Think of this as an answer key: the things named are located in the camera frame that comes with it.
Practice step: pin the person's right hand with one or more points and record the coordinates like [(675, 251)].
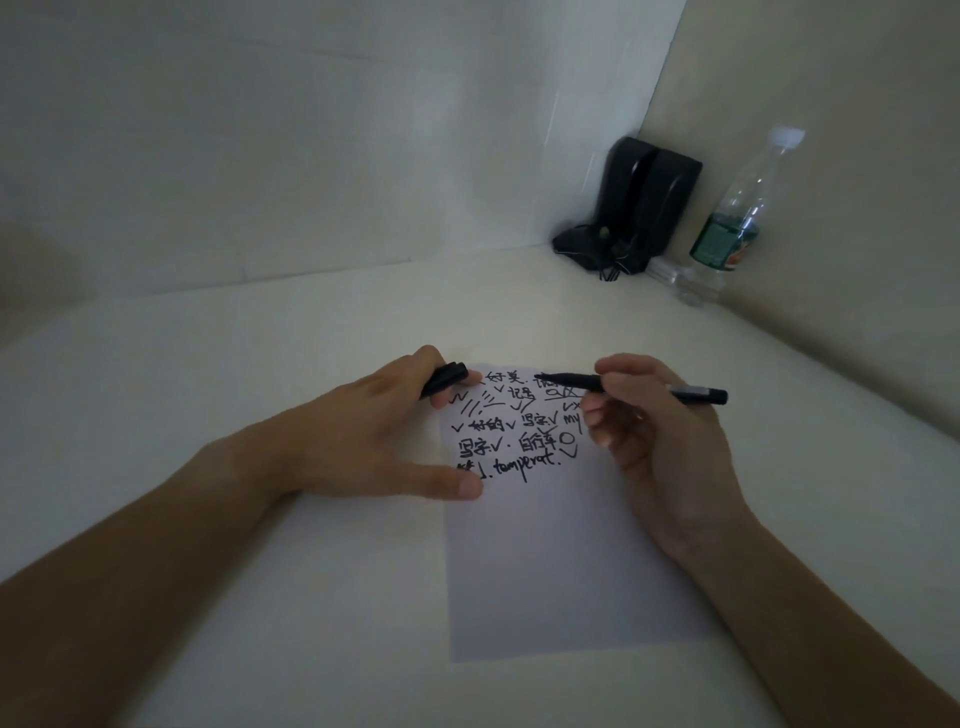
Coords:
[(675, 457)]

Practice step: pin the person's left hand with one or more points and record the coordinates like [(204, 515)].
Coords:
[(352, 435)]

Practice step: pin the person's right fingers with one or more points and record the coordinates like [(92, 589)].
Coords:
[(630, 373)]

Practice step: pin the person's left thumb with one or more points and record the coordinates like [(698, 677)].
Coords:
[(439, 480)]

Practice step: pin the black marker pen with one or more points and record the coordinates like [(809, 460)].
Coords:
[(701, 394)]

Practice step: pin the black pen cap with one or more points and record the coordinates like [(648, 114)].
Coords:
[(444, 379)]

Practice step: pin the person's left forearm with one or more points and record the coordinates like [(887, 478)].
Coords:
[(127, 592)]

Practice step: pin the person's right forearm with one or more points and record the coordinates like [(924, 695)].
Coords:
[(810, 637)]

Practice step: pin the clear empty plastic bottle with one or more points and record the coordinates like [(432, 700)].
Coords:
[(686, 281)]

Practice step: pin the white paper sheet with handwriting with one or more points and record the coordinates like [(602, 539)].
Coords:
[(555, 555)]

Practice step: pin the black speaker box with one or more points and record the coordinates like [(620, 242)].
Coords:
[(671, 202), (622, 180)]

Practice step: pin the clear plastic bottle green label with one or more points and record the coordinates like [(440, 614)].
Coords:
[(731, 225)]

